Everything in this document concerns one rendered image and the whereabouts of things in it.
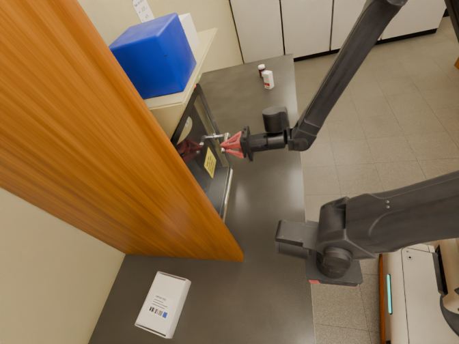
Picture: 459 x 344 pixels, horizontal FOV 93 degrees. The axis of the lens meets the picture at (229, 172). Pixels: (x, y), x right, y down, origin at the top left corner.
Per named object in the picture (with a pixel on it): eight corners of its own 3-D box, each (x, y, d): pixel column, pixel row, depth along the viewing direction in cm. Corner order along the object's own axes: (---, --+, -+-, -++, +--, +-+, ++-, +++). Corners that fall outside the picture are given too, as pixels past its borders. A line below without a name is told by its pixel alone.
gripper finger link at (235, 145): (220, 133, 73) (247, 129, 70) (226, 150, 78) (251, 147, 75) (216, 145, 68) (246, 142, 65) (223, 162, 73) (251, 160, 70)
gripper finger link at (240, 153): (219, 132, 72) (247, 127, 70) (225, 148, 77) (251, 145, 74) (216, 144, 68) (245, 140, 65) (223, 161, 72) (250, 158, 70)
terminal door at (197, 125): (218, 230, 77) (162, 154, 48) (231, 164, 95) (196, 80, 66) (220, 231, 77) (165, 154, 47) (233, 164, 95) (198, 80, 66)
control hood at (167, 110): (154, 151, 46) (125, 112, 38) (192, 73, 65) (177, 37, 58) (205, 147, 42) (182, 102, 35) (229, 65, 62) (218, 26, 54)
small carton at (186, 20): (173, 56, 50) (160, 26, 45) (182, 46, 52) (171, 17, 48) (191, 52, 48) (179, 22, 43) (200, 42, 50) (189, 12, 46)
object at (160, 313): (141, 326, 69) (134, 325, 66) (163, 274, 78) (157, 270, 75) (172, 338, 65) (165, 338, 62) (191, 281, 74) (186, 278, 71)
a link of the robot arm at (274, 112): (308, 150, 62) (307, 135, 68) (306, 112, 55) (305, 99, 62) (266, 153, 66) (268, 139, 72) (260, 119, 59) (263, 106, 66)
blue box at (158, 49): (136, 101, 40) (101, 51, 33) (154, 74, 46) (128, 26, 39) (184, 92, 37) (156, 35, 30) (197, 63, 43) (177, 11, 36)
